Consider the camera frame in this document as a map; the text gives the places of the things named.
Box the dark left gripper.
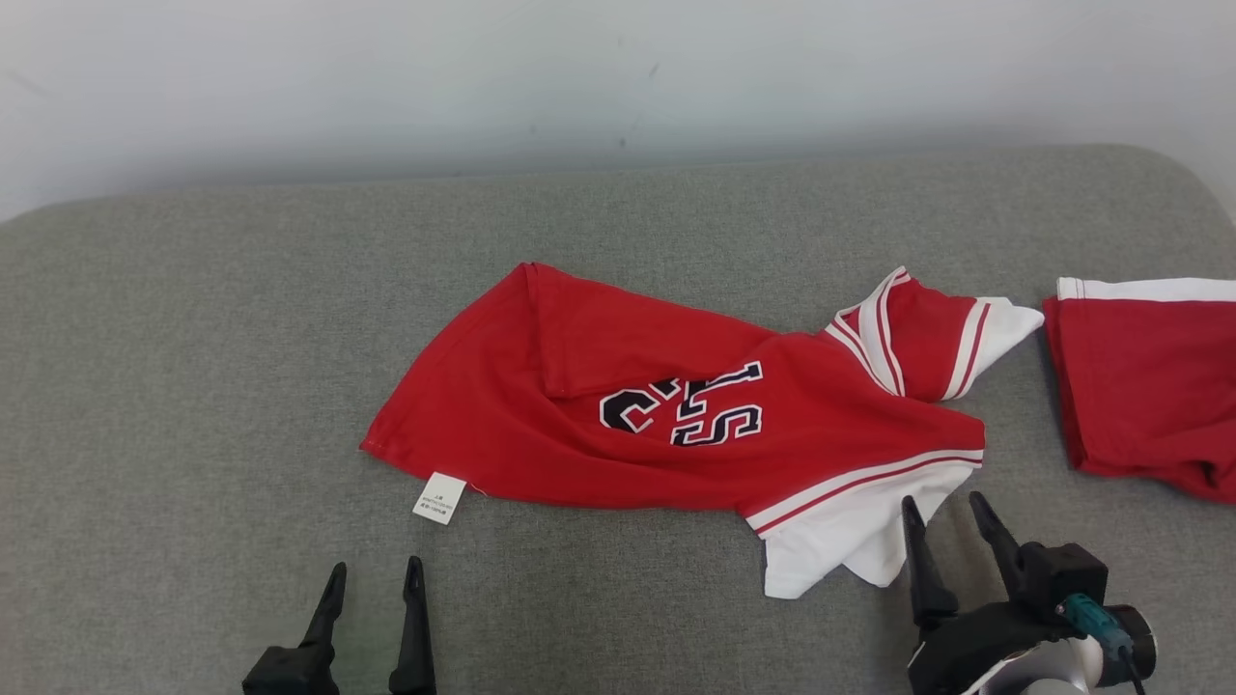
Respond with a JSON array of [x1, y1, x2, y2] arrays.
[[240, 555, 438, 695]]

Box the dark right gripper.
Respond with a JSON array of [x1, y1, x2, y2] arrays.
[[900, 490, 1065, 695]]

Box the red shorts with white stripe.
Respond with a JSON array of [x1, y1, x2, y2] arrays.
[[1042, 276, 1236, 506]]

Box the red jersey with white sleeves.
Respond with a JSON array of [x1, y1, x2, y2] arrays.
[[358, 260, 1047, 600]]

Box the teal right camera plug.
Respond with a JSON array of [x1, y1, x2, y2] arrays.
[[1056, 593, 1137, 663]]

